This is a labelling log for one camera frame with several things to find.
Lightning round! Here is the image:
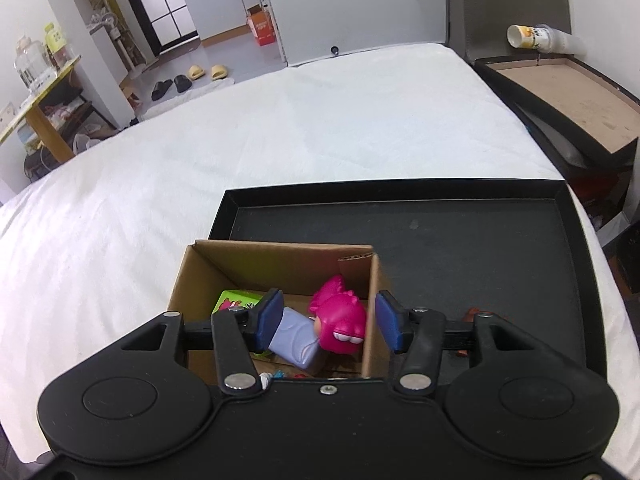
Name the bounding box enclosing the stack of paper cups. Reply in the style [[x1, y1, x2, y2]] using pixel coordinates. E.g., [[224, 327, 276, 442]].
[[506, 23, 589, 57]]

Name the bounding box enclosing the purple charger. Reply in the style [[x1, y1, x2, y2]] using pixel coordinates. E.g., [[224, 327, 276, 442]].
[[268, 306, 325, 377]]

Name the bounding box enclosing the white kitchen cabinet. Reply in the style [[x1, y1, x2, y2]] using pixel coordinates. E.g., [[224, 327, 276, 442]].
[[174, 0, 262, 45]]

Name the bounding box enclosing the black frame with brown board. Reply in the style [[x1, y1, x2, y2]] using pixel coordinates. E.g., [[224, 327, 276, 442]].
[[472, 54, 640, 172]]

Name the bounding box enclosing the glass jar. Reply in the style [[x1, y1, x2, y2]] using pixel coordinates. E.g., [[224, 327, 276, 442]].
[[13, 36, 57, 94]]

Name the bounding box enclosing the white bed sheet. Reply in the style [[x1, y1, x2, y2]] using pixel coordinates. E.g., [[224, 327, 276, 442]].
[[0, 42, 623, 463]]

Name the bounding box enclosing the black tray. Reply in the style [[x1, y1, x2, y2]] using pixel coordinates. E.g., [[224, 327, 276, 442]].
[[208, 177, 609, 377]]

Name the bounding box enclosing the orange cardboard box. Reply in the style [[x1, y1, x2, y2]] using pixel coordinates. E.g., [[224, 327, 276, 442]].
[[246, 6, 277, 47]]

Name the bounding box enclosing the wooden side table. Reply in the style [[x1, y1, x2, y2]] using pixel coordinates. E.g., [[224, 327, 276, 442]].
[[0, 56, 122, 181]]

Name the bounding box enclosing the small colourful toy figure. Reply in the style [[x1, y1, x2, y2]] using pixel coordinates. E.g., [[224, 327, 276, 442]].
[[260, 370, 312, 386]]

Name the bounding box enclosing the pink figurine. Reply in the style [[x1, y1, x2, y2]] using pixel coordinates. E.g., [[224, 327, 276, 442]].
[[308, 274, 368, 356]]

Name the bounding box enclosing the black-framed sliding door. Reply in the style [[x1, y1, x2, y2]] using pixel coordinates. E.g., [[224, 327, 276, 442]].
[[116, 0, 202, 57]]

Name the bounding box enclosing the brown cardboard box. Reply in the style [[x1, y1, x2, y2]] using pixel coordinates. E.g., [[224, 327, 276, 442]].
[[167, 239, 394, 382]]

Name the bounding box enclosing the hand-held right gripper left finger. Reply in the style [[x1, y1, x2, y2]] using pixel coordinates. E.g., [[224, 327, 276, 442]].
[[120, 287, 285, 393]]

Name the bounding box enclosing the white floor mat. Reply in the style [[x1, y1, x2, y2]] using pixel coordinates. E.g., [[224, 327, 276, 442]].
[[139, 77, 237, 122]]

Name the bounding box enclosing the yellow-green bottle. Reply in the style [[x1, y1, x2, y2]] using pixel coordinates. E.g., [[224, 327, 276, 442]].
[[42, 22, 70, 70]]

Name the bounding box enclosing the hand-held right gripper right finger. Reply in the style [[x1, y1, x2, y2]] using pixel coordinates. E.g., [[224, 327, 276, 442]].
[[375, 290, 548, 393]]

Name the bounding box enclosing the grey leaning board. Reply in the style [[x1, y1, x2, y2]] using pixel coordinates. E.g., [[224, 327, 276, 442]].
[[444, 0, 577, 62]]

